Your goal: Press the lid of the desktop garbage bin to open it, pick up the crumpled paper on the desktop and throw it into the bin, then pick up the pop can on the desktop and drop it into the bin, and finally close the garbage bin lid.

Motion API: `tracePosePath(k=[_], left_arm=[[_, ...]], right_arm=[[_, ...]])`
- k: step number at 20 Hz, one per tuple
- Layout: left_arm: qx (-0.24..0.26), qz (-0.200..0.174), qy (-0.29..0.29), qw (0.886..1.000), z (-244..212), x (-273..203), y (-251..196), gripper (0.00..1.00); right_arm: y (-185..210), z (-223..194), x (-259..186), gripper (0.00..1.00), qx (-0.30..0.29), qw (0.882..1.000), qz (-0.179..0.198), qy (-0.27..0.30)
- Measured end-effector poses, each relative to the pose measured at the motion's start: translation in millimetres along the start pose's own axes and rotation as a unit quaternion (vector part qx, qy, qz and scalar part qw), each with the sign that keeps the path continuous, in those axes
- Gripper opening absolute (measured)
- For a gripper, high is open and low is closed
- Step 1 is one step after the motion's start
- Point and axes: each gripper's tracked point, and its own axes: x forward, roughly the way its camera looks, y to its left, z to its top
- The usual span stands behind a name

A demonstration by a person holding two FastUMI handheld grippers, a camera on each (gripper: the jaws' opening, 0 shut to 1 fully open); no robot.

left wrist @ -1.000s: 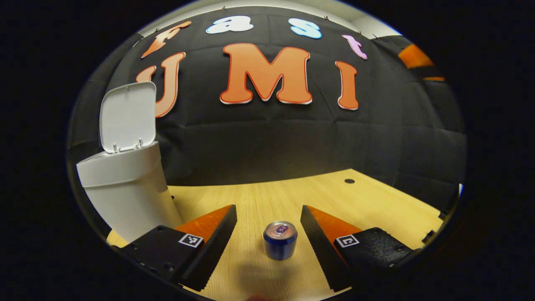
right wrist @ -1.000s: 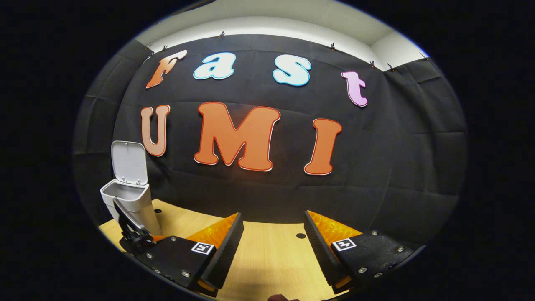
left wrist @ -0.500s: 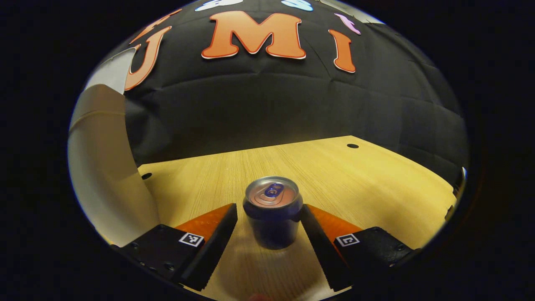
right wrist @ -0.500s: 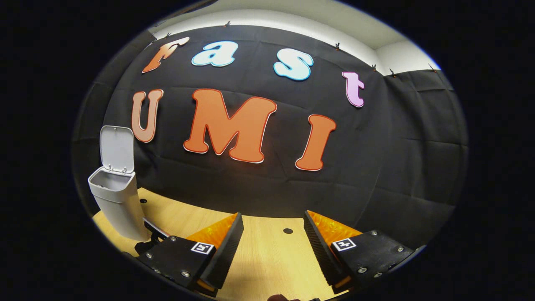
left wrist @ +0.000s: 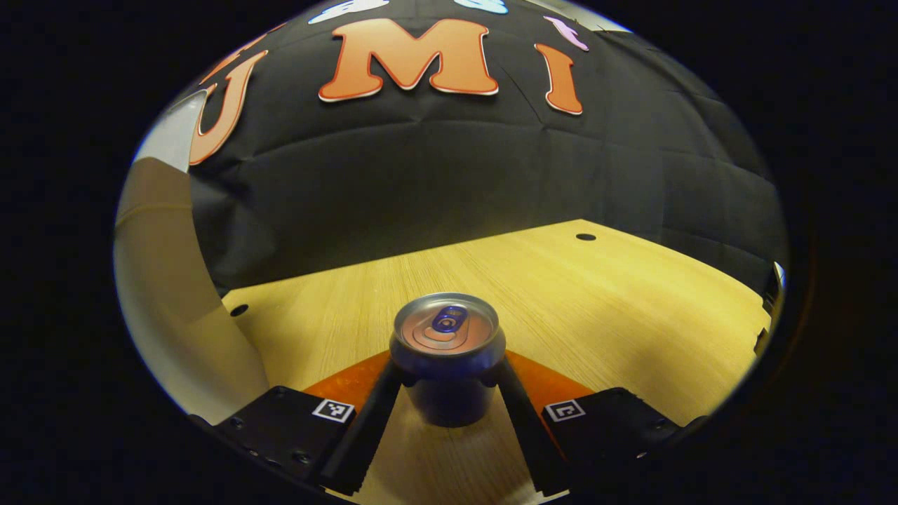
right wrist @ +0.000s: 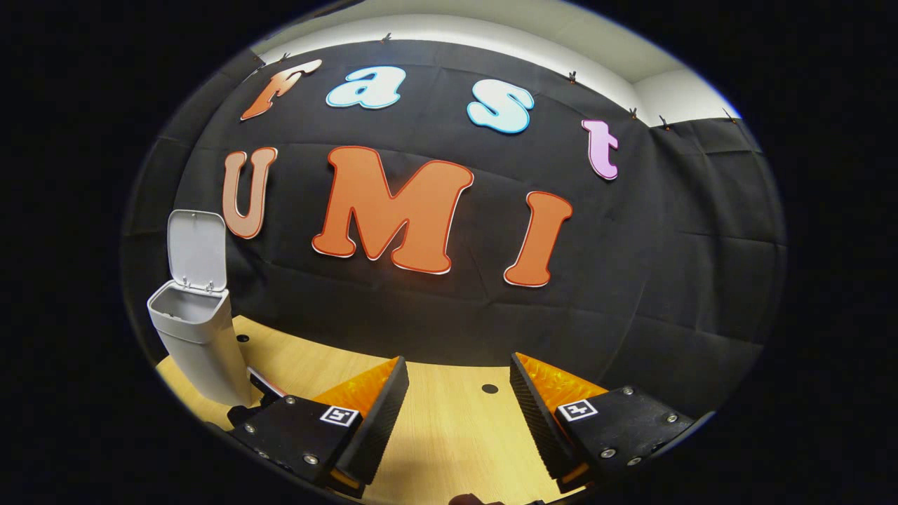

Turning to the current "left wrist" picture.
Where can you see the blue pop can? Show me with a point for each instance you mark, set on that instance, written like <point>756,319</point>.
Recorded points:
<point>449,330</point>

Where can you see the black backdrop cloth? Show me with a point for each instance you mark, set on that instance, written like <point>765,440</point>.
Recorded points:
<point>456,175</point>

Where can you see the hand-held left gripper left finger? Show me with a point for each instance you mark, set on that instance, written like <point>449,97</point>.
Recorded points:
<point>365,435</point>

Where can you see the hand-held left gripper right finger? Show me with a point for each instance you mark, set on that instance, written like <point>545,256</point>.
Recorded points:
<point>523,428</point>

